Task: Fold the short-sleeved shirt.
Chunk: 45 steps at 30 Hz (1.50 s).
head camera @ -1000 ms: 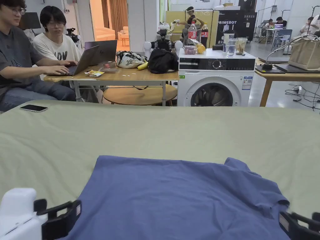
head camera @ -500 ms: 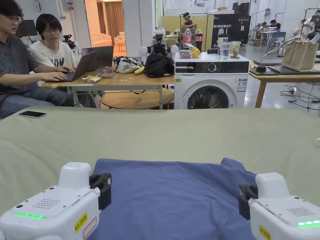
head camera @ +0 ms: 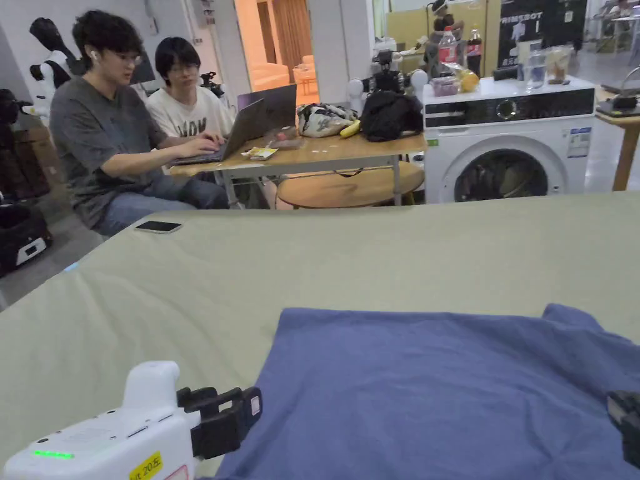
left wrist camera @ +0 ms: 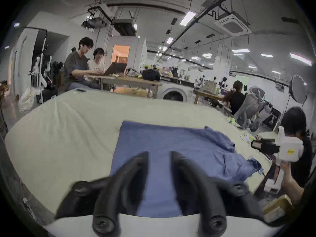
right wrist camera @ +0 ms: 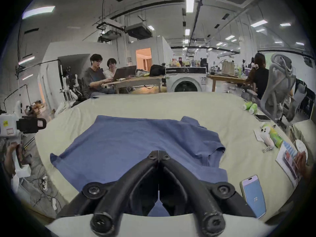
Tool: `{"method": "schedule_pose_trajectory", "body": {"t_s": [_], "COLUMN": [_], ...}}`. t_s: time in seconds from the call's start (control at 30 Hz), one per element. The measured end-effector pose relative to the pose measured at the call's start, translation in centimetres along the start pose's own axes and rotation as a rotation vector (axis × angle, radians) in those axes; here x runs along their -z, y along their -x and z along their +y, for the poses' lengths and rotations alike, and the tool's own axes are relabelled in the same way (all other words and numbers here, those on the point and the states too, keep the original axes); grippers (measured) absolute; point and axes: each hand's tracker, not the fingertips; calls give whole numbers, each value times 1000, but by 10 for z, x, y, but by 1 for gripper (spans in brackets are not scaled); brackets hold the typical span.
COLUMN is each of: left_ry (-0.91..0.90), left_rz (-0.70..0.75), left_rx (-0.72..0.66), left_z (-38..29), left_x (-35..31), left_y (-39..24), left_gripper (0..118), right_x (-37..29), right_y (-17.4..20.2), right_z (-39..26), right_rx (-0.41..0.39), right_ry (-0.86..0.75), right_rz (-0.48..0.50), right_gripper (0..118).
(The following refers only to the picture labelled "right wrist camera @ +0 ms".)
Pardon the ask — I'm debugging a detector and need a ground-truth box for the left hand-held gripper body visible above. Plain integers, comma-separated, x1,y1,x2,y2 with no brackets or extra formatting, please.
0,113,32,178

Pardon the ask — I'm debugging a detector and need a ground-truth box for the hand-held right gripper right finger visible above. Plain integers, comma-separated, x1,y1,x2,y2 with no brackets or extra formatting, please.
158,151,257,234

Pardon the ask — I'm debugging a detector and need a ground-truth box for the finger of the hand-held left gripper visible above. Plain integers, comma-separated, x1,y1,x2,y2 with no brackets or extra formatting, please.
23,117,47,134

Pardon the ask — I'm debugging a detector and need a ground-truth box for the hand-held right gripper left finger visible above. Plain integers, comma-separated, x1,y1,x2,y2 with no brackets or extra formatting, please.
57,151,159,235

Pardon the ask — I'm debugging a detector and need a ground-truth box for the person's left hand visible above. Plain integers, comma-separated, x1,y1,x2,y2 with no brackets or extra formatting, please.
4,143,23,177

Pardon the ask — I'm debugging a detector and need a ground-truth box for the blue shirt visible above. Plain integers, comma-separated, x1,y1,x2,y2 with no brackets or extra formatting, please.
50,115,228,217

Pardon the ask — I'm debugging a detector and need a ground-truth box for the white robot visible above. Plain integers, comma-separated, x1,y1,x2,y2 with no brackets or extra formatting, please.
59,58,84,104

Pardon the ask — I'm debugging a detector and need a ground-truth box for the phone with light blue screen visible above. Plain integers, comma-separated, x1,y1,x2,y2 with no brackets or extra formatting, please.
240,175,267,219

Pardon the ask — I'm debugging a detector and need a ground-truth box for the bed with pale green sheet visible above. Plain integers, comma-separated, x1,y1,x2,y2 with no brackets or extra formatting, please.
35,92,309,224

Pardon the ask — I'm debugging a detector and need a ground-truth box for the white hand controller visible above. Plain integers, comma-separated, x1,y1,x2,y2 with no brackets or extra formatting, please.
260,123,275,153

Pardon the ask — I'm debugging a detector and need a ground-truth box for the green packet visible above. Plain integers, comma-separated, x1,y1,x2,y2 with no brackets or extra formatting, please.
269,128,283,148

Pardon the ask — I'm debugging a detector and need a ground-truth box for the white washing machine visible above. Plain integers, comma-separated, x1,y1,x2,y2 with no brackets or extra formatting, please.
165,67,207,93

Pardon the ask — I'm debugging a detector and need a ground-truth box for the printed booklet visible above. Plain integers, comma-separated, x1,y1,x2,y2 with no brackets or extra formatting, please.
276,140,303,188

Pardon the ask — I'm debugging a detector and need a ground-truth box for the wooden table with laptop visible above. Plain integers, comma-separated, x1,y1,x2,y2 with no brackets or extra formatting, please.
105,64,166,95

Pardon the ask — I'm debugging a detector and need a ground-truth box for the wooden table with bags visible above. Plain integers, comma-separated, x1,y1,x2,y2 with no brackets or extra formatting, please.
207,58,250,92

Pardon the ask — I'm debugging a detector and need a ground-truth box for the white round disc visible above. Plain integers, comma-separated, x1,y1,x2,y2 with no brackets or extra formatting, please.
295,139,308,160

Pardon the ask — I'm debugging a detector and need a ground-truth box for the beige pillow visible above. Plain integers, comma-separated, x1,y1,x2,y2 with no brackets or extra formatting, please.
291,119,316,145

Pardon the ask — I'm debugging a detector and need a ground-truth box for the grey office chair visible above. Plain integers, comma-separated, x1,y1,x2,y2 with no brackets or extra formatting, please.
260,54,297,126

